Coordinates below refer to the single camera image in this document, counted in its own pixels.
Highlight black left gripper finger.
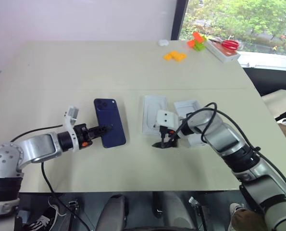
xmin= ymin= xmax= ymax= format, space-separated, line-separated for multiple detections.
xmin=87 ymin=130 xmax=110 ymax=140
xmin=87 ymin=125 xmax=112 ymax=133

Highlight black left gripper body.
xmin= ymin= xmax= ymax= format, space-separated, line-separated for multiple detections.
xmin=74 ymin=123 xmax=94 ymax=150

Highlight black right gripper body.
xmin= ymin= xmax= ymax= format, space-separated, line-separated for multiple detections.
xmin=159 ymin=125 xmax=176 ymax=141

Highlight dark blue smartphone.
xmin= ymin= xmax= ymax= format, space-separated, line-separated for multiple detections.
xmin=93 ymin=98 xmax=127 ymax=149

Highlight white phone box base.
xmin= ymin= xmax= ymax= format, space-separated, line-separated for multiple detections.
xmin=142 ymin=95 xmax=169 ymax=136

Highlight white phone box lid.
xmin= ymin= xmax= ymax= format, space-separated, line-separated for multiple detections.
xmin=173 ymin=100 xmax=207 ymax=148

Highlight white box with orange print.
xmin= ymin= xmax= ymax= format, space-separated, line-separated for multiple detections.
xmin=205 ymin=38 xmax=241 ymax=64

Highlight yellow toy building blocks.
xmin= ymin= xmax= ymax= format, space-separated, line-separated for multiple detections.
xmin=163 ymin=51 xmax=187 ymax=63

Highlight dark rounded shape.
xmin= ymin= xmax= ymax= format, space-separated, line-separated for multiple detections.
xmin=97 ymin=194 xmax=130 ymax=231

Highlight white shoe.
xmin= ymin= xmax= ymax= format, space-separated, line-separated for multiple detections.
xmin=229 ymin=203 xmax=245 ymax=218

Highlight black sneaker with white laces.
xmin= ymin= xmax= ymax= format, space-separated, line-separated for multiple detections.
xmin=25 ymin=197 xmax=64 ymax=231

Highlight green toy block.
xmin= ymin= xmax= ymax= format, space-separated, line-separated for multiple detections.
xmin=194 ymin=35 xmax=209 ymax=52

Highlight person's brown trouser leg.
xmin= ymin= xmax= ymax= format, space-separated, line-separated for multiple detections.
xmin=230 ymin=208 xmax=267 ymax=231

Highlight beige seat cushion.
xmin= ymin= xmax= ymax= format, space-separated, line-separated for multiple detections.
xmin=260 ymin=89 xmax=286 ymax=118

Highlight white window sill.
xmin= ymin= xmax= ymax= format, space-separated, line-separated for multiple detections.
xmin=236 ymin=51 xmax=286 ymax=71

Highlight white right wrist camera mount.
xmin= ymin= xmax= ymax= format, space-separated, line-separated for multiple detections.
xmin=156 ymin=110 xmax=178 ymax=131

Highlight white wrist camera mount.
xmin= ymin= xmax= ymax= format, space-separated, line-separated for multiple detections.
xmin=156 ymin=110 xmax=178 ymax=131
xmin=62 ymin=105 xmax=82 ymax=151

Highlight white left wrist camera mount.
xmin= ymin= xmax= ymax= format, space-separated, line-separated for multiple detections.
xmin=62 ymin=105 xmax=82 ymax=151

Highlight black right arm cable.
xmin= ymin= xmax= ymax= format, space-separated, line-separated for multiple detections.
xmin=166 ymin=102 xmax=286 ymax=202

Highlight red handled scissors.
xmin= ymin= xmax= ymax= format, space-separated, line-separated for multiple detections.
xmin=209 ymin=37 xmax=240 ymax=51

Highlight dark window frame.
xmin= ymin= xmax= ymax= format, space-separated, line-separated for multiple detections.
xmin=171 ymin=0 xmax=189 ymax=40

